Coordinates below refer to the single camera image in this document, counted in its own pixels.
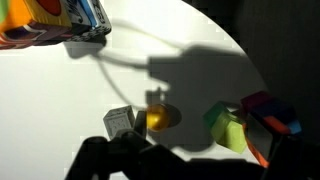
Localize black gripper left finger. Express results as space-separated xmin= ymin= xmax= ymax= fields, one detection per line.
xmin=64 ymin=110 xmax=161 ymax=180

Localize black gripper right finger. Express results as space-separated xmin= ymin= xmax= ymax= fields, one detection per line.
xmin=264 ymin=133 xmax=320 ymax=180

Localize small grey block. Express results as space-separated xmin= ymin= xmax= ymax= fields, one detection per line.
xmin=102 ymin=104 xmax=136 ymax=141

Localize small orange block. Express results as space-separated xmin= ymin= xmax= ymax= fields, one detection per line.
xmin=242 ymin=114 xmax=295 ymax=169

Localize small blue block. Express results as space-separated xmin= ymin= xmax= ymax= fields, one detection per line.
xmin=249 ymin=98 xmax=303 ymax=136

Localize small light green block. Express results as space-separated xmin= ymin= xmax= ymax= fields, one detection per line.
xmin=210 ymin=111 xmax=248 ymax=155

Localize small magenta block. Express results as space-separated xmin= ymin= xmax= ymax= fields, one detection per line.
xmin=240 ymin=90 xmax=274 ymax=114

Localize small dark green block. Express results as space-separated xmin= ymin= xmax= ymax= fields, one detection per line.
xmin=202 ymin=100 xmax=236 ymax=130

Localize yellow ball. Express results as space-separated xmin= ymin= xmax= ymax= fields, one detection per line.
xmin=145 ymin=103 xmax=170 ymax=132

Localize white and blue printed box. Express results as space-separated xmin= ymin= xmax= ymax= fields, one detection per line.
xmin=61 ymin=0 xmax=113 ymax=43

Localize large orange number dice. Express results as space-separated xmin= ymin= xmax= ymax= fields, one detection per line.
xmin=0 ymin=0 xmax=73 ymax=51

